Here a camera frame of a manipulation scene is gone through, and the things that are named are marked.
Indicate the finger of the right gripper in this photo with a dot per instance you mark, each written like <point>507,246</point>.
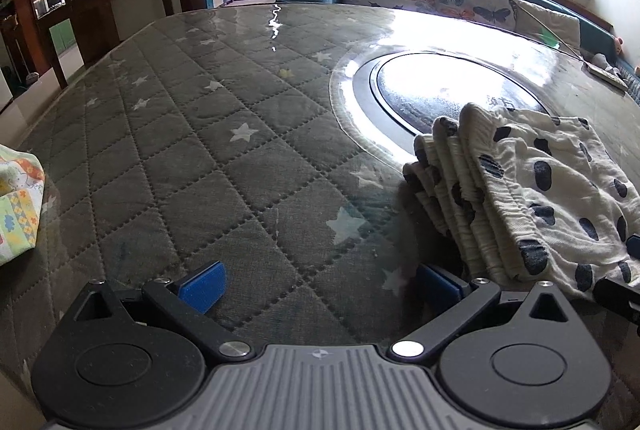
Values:
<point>616,296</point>

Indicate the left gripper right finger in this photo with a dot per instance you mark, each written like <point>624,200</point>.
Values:
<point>448,305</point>

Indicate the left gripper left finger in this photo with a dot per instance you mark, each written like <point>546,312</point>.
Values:
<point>181,307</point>

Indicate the white polka dot garment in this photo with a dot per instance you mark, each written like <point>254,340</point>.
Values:
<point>528,197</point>

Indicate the grey star quilted mat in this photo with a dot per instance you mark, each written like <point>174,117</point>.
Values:
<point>210,136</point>

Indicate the colourful patterned cloth bundle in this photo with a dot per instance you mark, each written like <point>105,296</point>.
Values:
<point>21,196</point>

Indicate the round black induction cooktop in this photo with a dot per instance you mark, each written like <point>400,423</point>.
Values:
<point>385,101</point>

